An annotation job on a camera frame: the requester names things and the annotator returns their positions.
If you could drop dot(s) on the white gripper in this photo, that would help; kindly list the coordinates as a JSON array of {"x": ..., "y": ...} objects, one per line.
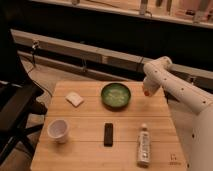
[{"x": 150, "y": 86}]

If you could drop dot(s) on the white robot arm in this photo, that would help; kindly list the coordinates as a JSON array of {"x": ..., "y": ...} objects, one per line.
[{"x": 199, "y": 101}]

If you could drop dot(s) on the green ceramic bowl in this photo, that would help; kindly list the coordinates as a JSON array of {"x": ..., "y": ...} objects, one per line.
[{"x": 115, "y": 95}]

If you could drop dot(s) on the white plastic bottle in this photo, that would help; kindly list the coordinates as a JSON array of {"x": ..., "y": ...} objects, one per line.
[{"x": 143, "y": 154}]

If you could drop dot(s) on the black rectangular bar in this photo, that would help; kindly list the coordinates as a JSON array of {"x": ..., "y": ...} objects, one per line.
[{"x": 108, "y": 135}]

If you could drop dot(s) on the wooden table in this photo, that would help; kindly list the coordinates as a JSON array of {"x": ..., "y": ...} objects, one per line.
[{"x": 85, "y": 149}]

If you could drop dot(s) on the black chair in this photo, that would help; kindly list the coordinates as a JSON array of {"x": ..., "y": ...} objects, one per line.
[{"x": 18, "y": 95}]

